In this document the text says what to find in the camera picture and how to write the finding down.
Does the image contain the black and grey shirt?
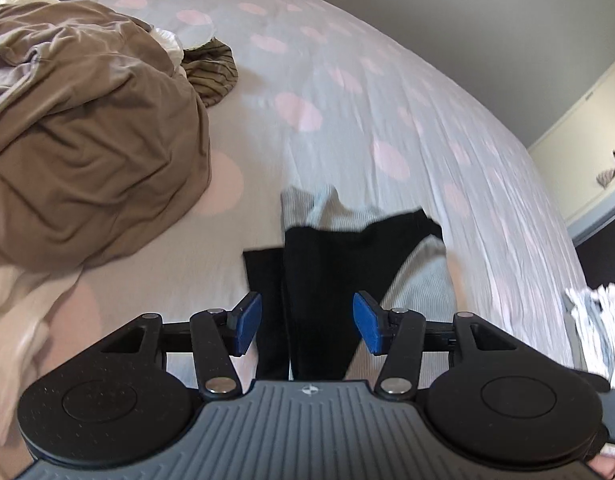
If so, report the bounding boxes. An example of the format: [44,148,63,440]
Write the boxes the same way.
[242,185,457,382]

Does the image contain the olive striped garment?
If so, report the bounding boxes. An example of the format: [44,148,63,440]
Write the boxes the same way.
[180,42,239,109]

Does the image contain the white ribbed cloth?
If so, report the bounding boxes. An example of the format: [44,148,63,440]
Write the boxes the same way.
[564,282,615,392]

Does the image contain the bed with pink dotted sheet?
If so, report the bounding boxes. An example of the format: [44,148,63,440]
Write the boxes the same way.
[78,0,588,386]

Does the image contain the cream door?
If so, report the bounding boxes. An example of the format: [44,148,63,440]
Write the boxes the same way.
[526,54,615,228]

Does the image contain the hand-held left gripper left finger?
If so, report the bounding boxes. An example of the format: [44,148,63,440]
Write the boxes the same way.
[98,291,264,398]

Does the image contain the grey hanging pouch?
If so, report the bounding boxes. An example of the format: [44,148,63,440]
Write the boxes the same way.
[596,150,615,189]

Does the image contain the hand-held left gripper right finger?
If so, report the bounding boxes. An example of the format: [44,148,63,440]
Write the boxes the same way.
[352,290,519,397]

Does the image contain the beige garment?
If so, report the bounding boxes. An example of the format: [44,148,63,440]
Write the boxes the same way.
[0,0,212,272]

